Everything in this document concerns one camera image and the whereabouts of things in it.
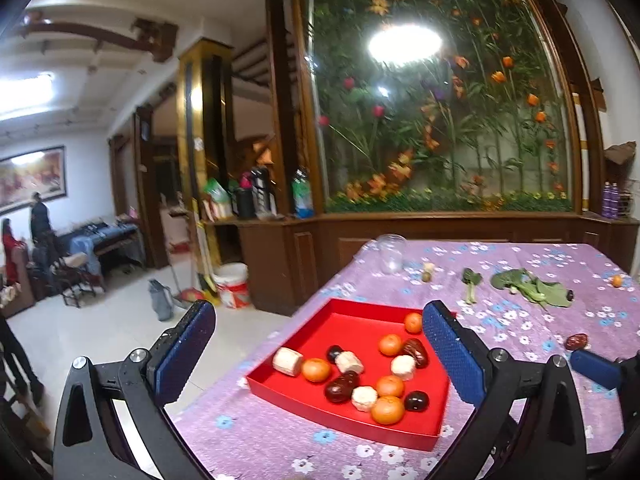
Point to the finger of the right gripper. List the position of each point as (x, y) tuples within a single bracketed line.
[(599, 370)]

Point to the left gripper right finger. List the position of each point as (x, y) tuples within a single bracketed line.
[(526, 416)]

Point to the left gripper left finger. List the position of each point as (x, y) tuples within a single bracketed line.
[(89, 442)]

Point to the red date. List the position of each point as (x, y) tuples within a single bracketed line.
[(413, 347), (576, 342)]

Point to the dark round plum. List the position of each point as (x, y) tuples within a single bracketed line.
[(417, 401)]

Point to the orange mandarin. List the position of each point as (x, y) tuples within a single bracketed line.
[(413, 323), (390, 345)]

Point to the purple floral tablecloth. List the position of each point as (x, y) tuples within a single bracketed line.
[(236, 435)]

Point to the far small orange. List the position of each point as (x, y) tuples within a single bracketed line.
[(617, 281)]

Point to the large green leaf vegetable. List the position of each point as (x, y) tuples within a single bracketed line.
[(533, 289)]

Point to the small bok choy stalk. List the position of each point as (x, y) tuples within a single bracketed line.
[(471, 279)]

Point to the purple bottles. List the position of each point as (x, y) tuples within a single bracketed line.
[(610, 200)]

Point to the white plastic bucket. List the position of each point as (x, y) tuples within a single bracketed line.
[(231, 280)]

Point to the clear plastic cup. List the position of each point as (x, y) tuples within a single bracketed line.
[(391, 251)]

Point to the green label bottle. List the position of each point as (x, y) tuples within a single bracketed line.
[(301, 189)]

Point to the flower garden glass panel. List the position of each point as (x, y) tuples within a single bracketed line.
[(436, 105)]

